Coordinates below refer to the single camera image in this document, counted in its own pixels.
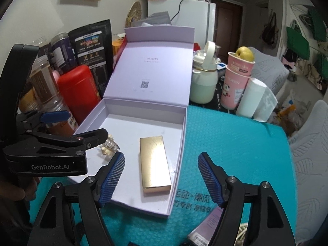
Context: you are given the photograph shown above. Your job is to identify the teal bubble mailer mat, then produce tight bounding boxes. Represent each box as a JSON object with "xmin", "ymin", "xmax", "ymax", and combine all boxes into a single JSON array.
[{"xmin": 28, "ymin": 104, "xmax": 298, "ymax": 246}]

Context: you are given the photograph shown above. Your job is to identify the dark blue lidded jar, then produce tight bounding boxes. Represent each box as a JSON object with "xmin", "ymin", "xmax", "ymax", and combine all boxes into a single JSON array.
[{"xmin": 50, "ymin": 32, "xmax": 77, "ymax": 75}]

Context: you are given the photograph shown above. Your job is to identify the open lavender gift box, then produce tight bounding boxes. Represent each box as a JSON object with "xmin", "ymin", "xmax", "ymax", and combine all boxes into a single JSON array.
[{"xmin": 77, "ymin": 26, "xmax": 195, "ymax": 217}]

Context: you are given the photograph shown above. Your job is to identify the black snack pouch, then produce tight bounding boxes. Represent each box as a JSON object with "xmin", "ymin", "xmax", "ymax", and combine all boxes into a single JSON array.
[{"xmin": 68, "ymin": 19, "xmax": 113, "ymax": 96}]

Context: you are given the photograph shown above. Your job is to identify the yellow pear fruit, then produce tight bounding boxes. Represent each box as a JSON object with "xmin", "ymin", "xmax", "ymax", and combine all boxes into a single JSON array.
[{"xmin": 235, "ymin": 46, "xmax": 255, "ymax": 62}]

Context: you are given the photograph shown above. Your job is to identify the person's left hand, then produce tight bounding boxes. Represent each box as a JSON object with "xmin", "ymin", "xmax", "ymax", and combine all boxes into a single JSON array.
[{"xmin": 1, "ymin": 177, "xmax": 41, "ymax": 202}]

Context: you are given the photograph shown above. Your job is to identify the white refrigerator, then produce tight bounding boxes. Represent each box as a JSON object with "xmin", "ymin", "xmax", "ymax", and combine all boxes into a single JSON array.
[{"xmin": 147, "ymin": 0, "xmax": 216, "ymax": 48}]

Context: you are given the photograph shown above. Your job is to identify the red canister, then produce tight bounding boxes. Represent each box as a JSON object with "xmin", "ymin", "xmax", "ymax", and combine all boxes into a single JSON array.
[{"xmin": 57, "ymin": 64, "xmax": 101, "ymax": 124}]

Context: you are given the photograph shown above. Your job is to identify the grey leaf chair cover far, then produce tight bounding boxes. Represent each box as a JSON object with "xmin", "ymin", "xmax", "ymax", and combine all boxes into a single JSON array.
[{"xmin": 249, "ymin": 47, "xmax": 289, "ymax": 95}]

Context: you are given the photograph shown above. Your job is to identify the pale green kettle jug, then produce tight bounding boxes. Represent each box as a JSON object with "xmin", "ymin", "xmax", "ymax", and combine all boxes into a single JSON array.
[{"xmin": 190, "ymin": 41, "xmax": 221, "ymax": 104}]

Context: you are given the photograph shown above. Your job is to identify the gold rectangular box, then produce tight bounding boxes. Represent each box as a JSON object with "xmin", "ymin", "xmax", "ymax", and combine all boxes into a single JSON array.
[{"xmin": 140, "ymin": 136, "xmax": 172, "ymax": 194}]

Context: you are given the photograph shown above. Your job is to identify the grey leaf chair cover near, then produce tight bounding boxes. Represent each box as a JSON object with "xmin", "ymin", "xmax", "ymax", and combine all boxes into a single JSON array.
[{"xmin": 288, "ymin": 100, "xmax": 327, "ymax": 243}]

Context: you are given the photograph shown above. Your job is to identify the clear jar brown contents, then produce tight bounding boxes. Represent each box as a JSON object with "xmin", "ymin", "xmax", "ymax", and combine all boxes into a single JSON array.
[{"xmin": 30, "ymin": 55, "xmax": 78, "ymax": 137}]

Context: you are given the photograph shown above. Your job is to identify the clear cream claw clip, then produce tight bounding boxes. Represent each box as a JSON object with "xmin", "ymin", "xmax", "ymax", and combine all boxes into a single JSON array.
[{"xmin": 100, "ymin": 134, "xmax": 120, "ymax": 156}]

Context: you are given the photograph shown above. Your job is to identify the purple small carton box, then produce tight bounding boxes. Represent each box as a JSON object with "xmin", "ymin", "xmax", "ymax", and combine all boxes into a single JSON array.
[{"xmin": 188, "ymin": 207, "xmax": 223, "ymax": 246}]

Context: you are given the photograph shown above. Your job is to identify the white paper towel roll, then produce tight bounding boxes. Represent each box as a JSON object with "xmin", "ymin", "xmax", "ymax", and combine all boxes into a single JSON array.
[{"xmin": 236, "ymin": 78, "xmax": 278, "ymax": 123}]

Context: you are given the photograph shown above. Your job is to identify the brown entrance door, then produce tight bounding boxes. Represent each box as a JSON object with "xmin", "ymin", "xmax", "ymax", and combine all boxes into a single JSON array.
[{"xmin": 211, "ymin": 0, "xmax": 243, "ymax": 63}]

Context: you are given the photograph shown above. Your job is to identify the green tote bag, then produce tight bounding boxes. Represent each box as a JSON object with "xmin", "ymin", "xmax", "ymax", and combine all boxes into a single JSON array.
[{"xmin": 286, "ymin": 19, "xmax": 310, "ymax": 60}]

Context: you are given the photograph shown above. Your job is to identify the yellow-green hair clip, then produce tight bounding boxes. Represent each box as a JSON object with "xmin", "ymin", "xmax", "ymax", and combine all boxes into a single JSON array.
[{"xmin": 235, "ymin": 223, "xmax": 248, "ymax": 246}]

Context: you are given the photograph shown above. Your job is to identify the grey leaf chair cover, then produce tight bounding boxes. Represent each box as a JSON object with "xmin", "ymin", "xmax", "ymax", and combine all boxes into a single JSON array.
[
  {"xmin": 288, "ymin": 100, "xmax": 327, "ymax": 243},
  {"xmin": 249, "ymin": 47, "xmax": 289, "ymax": 95}
]

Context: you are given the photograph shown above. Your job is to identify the pink paper cup stack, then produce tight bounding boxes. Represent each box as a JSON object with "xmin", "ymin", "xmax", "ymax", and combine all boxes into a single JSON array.
[{"xmin": 220, "ymin": 52, "xmax": 255, "ymax": 110}]

